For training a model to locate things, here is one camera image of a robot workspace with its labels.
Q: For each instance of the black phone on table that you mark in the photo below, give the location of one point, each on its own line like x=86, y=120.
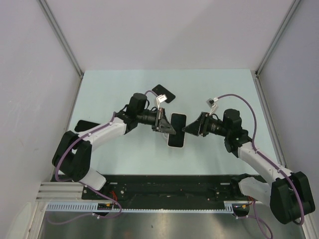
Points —
x=161, y=90

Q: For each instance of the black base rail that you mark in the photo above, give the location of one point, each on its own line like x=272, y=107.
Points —
x=173, y=192

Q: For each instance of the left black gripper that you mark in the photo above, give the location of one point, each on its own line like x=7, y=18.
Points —
x=162, y=123

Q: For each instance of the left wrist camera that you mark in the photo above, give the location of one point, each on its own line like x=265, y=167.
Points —
x=160, y=99

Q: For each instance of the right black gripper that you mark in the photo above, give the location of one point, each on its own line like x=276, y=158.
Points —
x=200, y=126

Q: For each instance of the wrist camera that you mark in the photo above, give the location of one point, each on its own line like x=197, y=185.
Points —
x=213, y=105
x=160, y=99

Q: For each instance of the beige phone case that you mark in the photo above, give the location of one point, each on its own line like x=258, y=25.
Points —
x=177, y=147

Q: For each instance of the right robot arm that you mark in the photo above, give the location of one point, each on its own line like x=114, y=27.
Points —
x=288, y=194

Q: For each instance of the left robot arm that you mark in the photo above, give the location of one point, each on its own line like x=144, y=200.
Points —
x=73, y=154

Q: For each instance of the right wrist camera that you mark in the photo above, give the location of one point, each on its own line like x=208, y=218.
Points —
x=213, y=105

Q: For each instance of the black phone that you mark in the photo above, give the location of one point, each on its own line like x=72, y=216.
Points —
x=161, y=90
x=177, y=130

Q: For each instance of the black silicone phone case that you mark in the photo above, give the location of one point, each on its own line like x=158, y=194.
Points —
x=83, y=125

